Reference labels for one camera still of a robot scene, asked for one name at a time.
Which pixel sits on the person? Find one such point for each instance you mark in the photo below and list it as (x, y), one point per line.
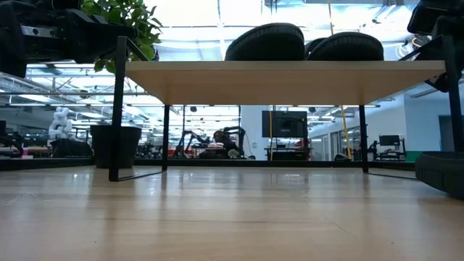
(219, 137)

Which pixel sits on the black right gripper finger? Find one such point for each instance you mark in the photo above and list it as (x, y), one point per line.
(436, 81)

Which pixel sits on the black background robot arm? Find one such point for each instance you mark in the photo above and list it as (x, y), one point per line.
(237, 132)
(181, 143)

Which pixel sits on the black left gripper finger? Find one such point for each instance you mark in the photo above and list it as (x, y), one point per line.
(92, 38)

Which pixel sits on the white robot figure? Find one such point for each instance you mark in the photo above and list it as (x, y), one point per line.
(59, 125)

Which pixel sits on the green potted plant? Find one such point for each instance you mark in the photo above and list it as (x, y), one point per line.
(132, 145)

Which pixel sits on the small black desk monitor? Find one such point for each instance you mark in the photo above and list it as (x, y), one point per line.
(389, 140)

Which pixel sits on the black covered bundle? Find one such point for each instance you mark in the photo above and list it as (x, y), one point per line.
(70, 149)

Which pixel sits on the black wall monitor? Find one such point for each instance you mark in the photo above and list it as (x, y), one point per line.
(284, 125)

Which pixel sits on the black equipment cart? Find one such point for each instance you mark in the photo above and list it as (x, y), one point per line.
(286, 156)

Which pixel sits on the green panel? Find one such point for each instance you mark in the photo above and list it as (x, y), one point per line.
(411, 156)

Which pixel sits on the black rubber slide sandal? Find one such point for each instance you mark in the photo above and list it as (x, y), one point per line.
(346, 47)
(266, 43)
(442, 172)

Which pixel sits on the wooden shelf with black frame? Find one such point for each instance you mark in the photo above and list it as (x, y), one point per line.
(282, 83)

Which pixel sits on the black aluminium table frame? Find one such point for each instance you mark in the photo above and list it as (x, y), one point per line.
(217, 162)

